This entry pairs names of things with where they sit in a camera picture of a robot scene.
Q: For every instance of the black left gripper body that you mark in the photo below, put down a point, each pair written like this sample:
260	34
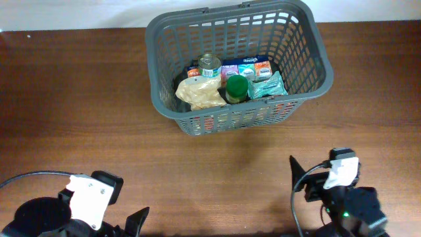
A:
79	228

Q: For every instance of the orange spaghetti packet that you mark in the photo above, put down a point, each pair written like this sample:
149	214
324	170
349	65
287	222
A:
251	117

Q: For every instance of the blue rooster tin can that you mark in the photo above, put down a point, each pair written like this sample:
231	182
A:
209	65

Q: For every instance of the light green wipes packet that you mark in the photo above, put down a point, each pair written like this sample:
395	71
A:
272	86

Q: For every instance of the grey plastic shopping basket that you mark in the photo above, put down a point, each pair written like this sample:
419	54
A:
284	31

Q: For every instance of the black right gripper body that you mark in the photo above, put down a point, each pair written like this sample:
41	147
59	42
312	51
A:
316	192

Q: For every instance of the beige powder pouch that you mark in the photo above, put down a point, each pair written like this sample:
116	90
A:
201	92

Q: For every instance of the Kleenex tissue multipack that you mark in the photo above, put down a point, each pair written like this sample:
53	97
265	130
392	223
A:
258	66

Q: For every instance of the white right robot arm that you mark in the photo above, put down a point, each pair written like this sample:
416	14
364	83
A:
353	211

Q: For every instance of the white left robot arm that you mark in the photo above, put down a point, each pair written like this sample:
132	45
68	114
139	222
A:
48	216

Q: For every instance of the green lid glass jar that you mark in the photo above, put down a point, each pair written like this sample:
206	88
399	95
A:
236	89

